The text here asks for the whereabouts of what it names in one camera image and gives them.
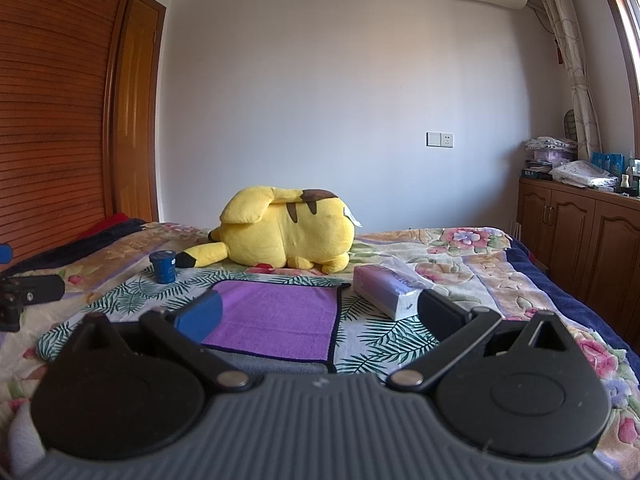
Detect white wall socket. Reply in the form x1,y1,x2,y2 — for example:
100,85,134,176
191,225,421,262
426,131,454,148

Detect tissue pack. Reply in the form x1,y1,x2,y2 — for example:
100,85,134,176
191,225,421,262
352,256,435,321

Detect floral bed quilt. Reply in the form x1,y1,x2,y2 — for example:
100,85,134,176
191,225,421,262
1,222,639,479

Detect wooden slatted wardrobe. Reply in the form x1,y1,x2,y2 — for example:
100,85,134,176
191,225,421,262
1,0,131,260

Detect blue cup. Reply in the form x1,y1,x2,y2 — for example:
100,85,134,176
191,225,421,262
149,250,177,284

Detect purple and grey towel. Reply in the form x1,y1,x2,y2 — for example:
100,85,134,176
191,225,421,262
203,280,345,373

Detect blue box on cabinet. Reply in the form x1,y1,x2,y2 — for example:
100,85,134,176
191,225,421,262
591,152,626,177

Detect red cloth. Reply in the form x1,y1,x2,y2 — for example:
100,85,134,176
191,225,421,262
76,212,129,240

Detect palm leaf print cloth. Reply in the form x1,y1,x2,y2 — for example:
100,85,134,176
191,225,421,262
36,269,442,377

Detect wooden cabinet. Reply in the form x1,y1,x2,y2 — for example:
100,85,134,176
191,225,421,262
516,178,639,350

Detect dark blue blanket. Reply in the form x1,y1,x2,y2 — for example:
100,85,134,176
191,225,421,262
1,219,144,278

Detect stack of folded linens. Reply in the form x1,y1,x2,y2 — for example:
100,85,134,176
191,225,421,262
521,136,577,181

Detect wooden door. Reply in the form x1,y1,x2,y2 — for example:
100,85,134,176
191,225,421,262
110,0,166,221

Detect white folded cloth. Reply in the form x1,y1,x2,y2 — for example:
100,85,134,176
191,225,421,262
550,160,617,188

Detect yellow Pikachu plush toy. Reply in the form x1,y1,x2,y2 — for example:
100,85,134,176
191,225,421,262
176,186,360,274

